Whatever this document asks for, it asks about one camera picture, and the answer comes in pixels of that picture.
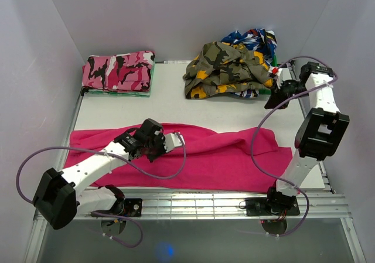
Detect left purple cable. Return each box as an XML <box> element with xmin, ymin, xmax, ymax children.
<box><xmin>16</xmin><ymin>132</ymin><xmax>188</xmax><ymax>248</ymax></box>

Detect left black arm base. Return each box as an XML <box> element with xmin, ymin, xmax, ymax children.
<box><xmin>90</xmin><ymin>198</ymin><xmax>142</xmax><ymax>236</ymax></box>

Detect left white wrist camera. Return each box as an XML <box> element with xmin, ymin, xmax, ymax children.
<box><xmin>165</xmin><ymin>132</ymin><xmax>185</xmax><ymax>153</ymax></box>

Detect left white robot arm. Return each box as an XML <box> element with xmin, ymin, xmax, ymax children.
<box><xmin>32</xmin><ymin>119</ymin><xmax>180</xmax><ymax>230</ymax></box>

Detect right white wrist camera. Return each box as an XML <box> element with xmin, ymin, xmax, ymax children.
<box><xmin>269</xmin><ymin>67</ymin><xmax>285</xmax><ymax>88</ymax></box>

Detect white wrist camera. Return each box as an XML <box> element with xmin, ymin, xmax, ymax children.
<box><xmin>269</xmin><ymin>67</ymin><xmax>285</xmax><ymax>88</ymax></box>
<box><xmin>165</xmin><ymin>132</ymin><xmax>185</xmax><ymax>153</ymax></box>

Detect magenta pink trousers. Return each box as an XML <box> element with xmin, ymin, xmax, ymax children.
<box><xmin>63</xmin><ymin>122</ymin><xmax>294</xmax><ymax>193</ymax></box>

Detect green plastic bin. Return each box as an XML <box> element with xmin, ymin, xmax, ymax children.
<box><xmin>258</xmin><ymin>55</ymin><xmax>278</xmax><ymax>95</ymax></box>

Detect olive yellow camouflage trousers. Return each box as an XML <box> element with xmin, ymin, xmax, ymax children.
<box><xmin>183</xmin><ymin>42</ymin><xmax>275</xmax><ymax>100</ymax></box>

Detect blue white camouflage trousers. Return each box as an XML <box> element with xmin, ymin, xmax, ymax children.
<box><xmin>215</xmin><ymin>28</ymin><xmax>277</xmax><ymax>98</ymax></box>

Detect purple cable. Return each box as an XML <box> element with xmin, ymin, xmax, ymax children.
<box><xmin>249</xmin><ymin>56</ymin><xmax>340</xmax><ymax>238</ymax></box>
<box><xmin>16</xmin><ymin>132</ymin><xmax>188</xmax><ymax>248</ymax></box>

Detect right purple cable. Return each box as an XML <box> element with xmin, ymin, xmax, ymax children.
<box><xmin>249</xmin><ymin>56</ymin><xmax>340</xmax><ymax>238</ymax></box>

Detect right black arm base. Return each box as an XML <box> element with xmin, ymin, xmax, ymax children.
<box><xmin>238</xmin><ymin>197</ymin><xmax>300</xmax><ymax>236</ymax></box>

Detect aluminium front rail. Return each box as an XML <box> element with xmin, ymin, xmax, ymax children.
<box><xmin>125</xmin><ymin>189</ymin><xmax>352</xmax><ymax>220</ymax></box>

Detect pink camouflage folded trousers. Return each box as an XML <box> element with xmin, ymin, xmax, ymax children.
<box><xmin>81</xmin><ymin>50</ymin><xmax>156</xmax><ymax>93</ymax></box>

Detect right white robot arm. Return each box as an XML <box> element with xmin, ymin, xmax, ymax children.
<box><xmin>264</xmin><ymin>62</ymin><xmax>350</xmax><ymax>214</ymax></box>

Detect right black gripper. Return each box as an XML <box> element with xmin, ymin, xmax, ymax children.
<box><xmin>263</xmin><ymin>80</ymin><xmax>309</xmax><ymax>110</ymax></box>

